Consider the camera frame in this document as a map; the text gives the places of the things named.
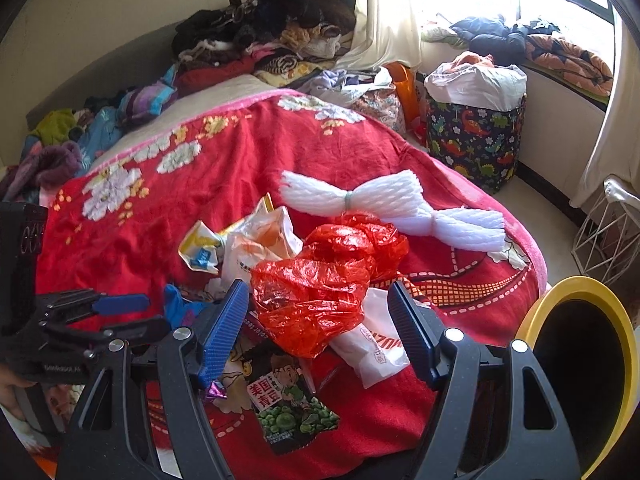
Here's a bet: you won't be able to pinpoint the red garment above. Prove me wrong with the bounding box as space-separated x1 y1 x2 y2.
174 54 262 99

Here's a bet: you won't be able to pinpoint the blue wrapper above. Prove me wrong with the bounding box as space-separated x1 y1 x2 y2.
164 283 212 332

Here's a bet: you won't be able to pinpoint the person's left hand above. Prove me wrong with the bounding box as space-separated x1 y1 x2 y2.
0 366 37 420

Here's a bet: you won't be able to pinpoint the yellow white wrapper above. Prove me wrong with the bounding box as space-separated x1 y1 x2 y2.
178 219 227 277

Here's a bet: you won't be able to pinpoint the green pea snack packet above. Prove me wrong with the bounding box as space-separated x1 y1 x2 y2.
242 340 342 457

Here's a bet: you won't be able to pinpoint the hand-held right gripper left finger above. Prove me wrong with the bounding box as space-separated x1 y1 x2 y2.
55 280 251 480

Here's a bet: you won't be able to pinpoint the purple blue striped garment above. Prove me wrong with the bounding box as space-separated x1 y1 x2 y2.
116 66 179 127

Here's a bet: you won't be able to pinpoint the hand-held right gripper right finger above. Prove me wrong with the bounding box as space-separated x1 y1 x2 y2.
387 280 583 480

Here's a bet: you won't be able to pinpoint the light green cloth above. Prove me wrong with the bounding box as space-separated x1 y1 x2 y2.
419 21 462 44

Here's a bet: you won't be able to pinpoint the lavender and white clothes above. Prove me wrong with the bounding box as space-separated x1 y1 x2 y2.
299 66 397 107

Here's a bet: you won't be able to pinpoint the white bag with orange print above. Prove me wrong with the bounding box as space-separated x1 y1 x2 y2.
220 194 304 292

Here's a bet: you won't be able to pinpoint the white bag with red print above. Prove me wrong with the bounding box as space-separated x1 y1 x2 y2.
329 287 412 390

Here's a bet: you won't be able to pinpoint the cream curtain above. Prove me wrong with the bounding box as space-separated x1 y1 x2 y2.
569 7 640 211
334 0 427 72

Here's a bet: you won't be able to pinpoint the orange patterned quilt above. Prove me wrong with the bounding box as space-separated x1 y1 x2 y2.
519 24 616 97

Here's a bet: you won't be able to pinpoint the purple fuzzy garment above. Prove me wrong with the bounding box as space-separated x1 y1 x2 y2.
0 140 84 202

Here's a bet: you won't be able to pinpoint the blue floral cloth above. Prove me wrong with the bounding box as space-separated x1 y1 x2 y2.
74 104 127 162

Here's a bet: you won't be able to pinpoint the dinosaur print laundry basket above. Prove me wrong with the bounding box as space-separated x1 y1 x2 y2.
424 91 529 196

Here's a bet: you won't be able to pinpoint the yellow rimmed black bin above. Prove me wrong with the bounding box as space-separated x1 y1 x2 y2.
514 275 639 480

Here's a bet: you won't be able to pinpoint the white wire side table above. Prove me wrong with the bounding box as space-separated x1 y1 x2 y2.
571 174 632 287

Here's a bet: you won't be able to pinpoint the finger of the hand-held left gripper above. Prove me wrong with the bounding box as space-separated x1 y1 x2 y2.
44 315 172 362
37 289 151 322

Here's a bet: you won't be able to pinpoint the floral fabric bag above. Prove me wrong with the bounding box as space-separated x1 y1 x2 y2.
349 84 407 137

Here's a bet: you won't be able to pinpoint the red plastic bag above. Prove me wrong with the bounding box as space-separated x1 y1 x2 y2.
250 212 411 359

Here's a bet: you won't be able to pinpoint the red floral blanket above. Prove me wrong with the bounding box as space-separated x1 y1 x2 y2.
36 88 549 480

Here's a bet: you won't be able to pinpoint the dark puffer jacket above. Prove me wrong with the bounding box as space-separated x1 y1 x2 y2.
449 15 532 67

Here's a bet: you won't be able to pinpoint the green garment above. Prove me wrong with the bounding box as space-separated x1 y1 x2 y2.
26 109 77 147

